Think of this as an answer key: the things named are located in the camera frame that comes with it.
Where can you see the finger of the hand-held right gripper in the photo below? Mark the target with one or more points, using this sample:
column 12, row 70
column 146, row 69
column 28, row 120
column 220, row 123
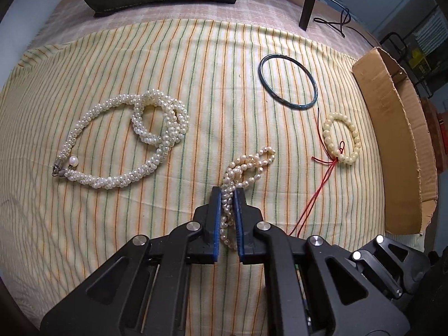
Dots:
column 381, row 252

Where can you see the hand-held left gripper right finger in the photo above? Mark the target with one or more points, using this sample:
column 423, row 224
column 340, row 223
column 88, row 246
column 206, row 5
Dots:
column 238, row 224

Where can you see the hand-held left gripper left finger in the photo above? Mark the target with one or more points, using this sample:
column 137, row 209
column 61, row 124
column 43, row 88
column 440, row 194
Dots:
column 216, row 224

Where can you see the dark teal bangle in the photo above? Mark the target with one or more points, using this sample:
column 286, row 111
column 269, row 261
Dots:
column 301, row 106

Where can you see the cardboard box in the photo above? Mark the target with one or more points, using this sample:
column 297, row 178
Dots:
column 385, row 112

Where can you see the striped yellow cloth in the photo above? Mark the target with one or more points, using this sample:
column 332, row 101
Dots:
column 210, row 77

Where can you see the yellow box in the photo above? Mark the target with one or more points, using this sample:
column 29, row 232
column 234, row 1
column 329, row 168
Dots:
column 416, row 56

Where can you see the black clothes rack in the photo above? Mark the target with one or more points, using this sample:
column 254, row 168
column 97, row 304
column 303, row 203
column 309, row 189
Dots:
column 393, row 34

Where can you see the striped hanging cloth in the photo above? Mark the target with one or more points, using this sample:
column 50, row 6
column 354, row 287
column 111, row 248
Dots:
column 428, row 28

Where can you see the black tripod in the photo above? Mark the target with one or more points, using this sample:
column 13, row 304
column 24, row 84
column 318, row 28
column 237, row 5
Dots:
column 308, row 3

